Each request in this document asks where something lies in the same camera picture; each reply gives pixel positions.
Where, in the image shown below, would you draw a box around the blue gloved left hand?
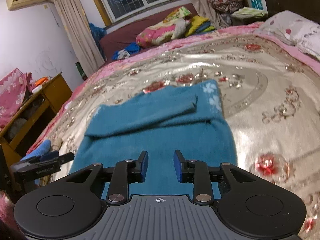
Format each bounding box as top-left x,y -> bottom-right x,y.
20,139 -> 51,161

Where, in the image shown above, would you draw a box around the yellow blue folded clothes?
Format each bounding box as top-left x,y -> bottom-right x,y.
184,15 -> 216,37

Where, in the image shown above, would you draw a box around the silver floral bedspread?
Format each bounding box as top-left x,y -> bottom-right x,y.
46,34 -> 319,239

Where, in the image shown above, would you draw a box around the pink floral cloth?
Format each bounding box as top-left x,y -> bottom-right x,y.
0,68 -> 33,130

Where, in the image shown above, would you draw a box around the green bottle by wall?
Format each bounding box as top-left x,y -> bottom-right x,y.
75,62 -> 87,81

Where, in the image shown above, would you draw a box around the left beige curtain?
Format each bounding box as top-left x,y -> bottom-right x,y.
53,0 -> 105,77

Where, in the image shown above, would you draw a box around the blue plastic bag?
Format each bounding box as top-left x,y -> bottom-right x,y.
89,23 -> 106,59

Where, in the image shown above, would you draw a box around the right beige curtain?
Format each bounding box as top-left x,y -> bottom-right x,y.
177,0 -> 232,29

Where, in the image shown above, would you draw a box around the beige curtain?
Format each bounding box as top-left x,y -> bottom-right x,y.
177,0 -> 232,29
53,0 -> 105,77

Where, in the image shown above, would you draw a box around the light green folded cloth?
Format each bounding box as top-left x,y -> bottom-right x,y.
231,7 -> 268,19

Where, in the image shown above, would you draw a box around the orange object on desk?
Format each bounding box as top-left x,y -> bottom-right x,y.
34,76 -> 49,87

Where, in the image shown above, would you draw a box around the folded pink yellow quilt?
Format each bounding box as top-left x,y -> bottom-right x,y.
136,7 -> 191,48

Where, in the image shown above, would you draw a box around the pink floral quilt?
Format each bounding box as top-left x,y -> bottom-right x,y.
27,22 -> 319,154

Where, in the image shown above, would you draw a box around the wooden side desk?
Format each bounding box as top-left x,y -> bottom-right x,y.
1,73 -> 72,166

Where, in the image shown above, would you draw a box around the white heart-print pillow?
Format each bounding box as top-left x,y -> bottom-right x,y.
254,10 -> 320,60

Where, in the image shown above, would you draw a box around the blue white crumpled garment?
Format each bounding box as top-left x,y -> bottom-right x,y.
112,42 -> 140,61

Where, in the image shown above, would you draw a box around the teal fleece garment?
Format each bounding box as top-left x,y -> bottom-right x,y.
71,80 -> 236,195

